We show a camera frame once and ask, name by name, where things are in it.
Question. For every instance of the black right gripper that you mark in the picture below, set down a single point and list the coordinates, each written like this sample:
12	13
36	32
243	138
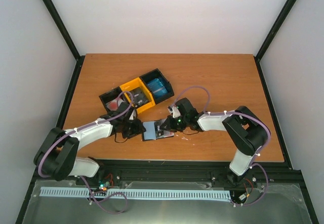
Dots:
170	127

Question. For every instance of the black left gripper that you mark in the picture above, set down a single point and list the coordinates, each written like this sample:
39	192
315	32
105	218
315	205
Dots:
138	129

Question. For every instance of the black vip card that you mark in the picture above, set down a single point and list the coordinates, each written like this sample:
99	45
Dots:
159	132

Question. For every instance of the black card holder wallet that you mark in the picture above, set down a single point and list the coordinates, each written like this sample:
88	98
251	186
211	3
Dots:
149	133

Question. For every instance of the red white credit cards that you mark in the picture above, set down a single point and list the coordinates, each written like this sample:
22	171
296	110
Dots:
114	104

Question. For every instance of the black bin with red cards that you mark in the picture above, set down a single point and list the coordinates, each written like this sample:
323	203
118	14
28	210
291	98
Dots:
109	99

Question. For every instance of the yellow bin with black cards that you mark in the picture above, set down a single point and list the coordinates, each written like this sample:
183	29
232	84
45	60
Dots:
137	82

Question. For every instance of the black bin with blue cards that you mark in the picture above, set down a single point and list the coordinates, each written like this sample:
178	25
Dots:
152	75

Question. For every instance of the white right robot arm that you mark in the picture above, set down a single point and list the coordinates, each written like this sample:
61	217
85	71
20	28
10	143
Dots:
249	134

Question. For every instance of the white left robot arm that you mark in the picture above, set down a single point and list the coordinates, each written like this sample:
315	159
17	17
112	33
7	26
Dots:
57	157

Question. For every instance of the black vip cards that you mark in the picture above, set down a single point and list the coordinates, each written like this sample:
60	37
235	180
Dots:
139	97

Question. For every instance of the blue cards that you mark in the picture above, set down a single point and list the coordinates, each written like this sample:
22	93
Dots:
160	88

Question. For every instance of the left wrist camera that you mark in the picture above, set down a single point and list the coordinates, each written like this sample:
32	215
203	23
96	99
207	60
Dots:
133	115

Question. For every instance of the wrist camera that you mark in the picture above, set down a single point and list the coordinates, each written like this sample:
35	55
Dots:
181	108
133	115

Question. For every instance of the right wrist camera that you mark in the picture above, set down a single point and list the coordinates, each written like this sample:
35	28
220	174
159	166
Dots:
181	108

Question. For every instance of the light blue cable duct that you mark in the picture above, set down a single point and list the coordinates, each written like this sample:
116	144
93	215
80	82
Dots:
138	194

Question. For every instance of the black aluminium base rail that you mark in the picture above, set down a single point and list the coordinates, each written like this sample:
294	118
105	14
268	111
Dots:
216	173

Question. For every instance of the black frame post left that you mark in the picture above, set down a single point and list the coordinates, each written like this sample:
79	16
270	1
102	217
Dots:
62	28

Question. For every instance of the black frame post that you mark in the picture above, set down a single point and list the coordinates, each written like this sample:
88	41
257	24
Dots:
274	29
62	28

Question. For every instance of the black frame post right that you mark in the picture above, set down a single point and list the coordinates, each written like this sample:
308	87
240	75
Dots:
274	29

